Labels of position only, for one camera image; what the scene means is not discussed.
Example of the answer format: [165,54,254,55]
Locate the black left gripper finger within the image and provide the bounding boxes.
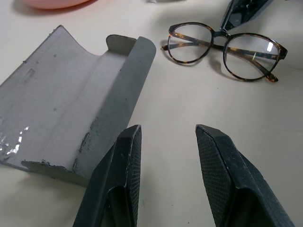
[72,124,143,227]
[195,124,295,227]
[219,0,273,32]

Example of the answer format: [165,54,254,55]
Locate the tortoiseshell round glasses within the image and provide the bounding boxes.
[161,22,288,83]

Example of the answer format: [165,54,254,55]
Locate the grey open glasses case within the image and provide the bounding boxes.
[0,25,157,189]

